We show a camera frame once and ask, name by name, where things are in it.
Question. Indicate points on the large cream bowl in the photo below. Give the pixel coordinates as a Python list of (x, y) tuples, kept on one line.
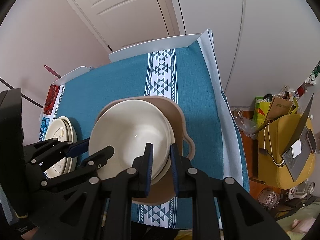
[(128, 126)]

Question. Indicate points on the blue tablecloth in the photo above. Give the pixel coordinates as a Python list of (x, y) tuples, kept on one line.
[(189, 76)]

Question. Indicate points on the yellow chair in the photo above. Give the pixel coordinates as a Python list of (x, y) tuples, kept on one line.
[(272, 141)]

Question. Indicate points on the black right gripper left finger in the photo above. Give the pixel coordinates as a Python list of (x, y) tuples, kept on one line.
[(134, 182)]

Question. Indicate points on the white door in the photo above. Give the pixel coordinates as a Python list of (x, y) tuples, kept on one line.
[(117, 24)]

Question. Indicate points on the white chair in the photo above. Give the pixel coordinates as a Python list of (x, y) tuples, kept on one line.
[(154, 45), (72, 75)]

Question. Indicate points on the brown paper bag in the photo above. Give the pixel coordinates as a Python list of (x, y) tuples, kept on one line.
[(278, 107)]

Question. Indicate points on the green paper bag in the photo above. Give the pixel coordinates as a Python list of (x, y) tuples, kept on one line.
[(262, 105)]

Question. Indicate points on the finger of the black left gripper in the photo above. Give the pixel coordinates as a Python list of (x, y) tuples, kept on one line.
[(46, 153), (86, 170)]

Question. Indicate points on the pink handled mop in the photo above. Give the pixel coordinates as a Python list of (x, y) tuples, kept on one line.
[(52, 71)]

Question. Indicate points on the large white plate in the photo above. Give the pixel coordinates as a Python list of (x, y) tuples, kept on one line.
[(62, 132)]

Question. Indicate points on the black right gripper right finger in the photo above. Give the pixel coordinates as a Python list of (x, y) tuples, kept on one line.
[(221, 209)]

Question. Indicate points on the beige square serving dish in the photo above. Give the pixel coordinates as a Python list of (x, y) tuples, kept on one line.
[(163, 191)]

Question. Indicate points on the grey laptop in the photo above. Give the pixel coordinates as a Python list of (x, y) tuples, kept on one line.
[(297, 151)]

